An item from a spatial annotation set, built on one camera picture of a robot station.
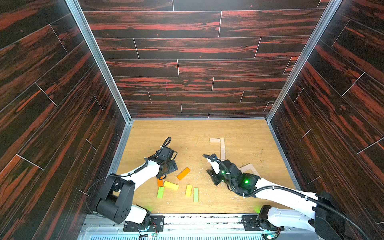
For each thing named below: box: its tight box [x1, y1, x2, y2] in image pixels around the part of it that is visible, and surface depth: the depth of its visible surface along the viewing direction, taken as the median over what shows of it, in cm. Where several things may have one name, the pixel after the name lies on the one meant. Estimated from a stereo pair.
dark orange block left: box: [157, 179, 164, 187], surface depth 88 cm
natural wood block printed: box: [210, 138, 221, 143], surface depth 107 cm
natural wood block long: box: [220, 138, 226, 161], surface depth 103 cm
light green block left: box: [157, 186, 165, 199], surface depth 84 cm
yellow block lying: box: [163, 180, 179, 191], surface depth 88 cm
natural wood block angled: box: [239, 163, 253, 174], surface depth 95 cm
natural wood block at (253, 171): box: [250, 163, 261, 177], surface depth 93 cm
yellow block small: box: [185, 184, 193, 197], surface depth 86 cm
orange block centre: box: [176, 167, 191, 181], surface depth 93 cm
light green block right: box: [193, 187, 199, 203], surface depth 84 cm
